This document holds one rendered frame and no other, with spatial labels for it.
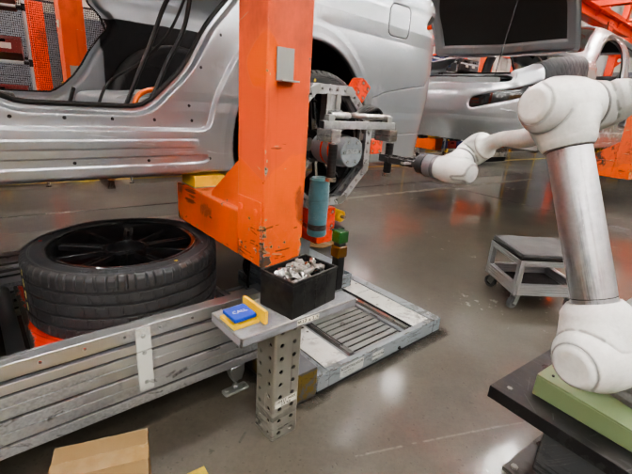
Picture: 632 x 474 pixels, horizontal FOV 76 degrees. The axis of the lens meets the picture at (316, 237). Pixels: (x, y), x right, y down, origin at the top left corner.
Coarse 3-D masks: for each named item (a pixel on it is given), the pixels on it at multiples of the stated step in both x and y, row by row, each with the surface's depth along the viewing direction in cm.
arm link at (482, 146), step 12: (504, 132) 143; (516, 132) 131; (528, 132) 124; (468, 144) 158; (480, 144) 155; (492, 144) 152; (504, 144) 141; (516, 144) 130; (528, 144) 126; (480, 156) 157; (492, 156) 158
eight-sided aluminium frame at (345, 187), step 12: (312, 84) 169; (324, 84) 172; (312, 96) 170; (348, 96) 184; (348, 108) 192; (360, 120) 194; (360, 132) 200; (360, 168) 202; (348, 180) 204; (336, 192) 201; (348, 192) 200
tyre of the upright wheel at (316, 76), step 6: (312, 72) 177; (318, 72) 179; (324, 72) 181; (312, 78) 178; (318, 78) 179; (324, 78) 182; (330, 78) 184; (336, 78) 186; (330, 84) 185; (336, 84) 187; (342, 84) 189; (234, 132) 183; (234, 138) 183; (234, 144) 184; (234, 150) 185; (234, 156) 187; (330, 192) 205
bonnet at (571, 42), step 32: (448, 0) 448; (480, 0) 426; (512, 0) 405; (544, 0) 386; (576, 0) 365; (448, 32) 477; (480, 32) 451; (512, 32) 427; (544, 32) 406; (576, 32) 382
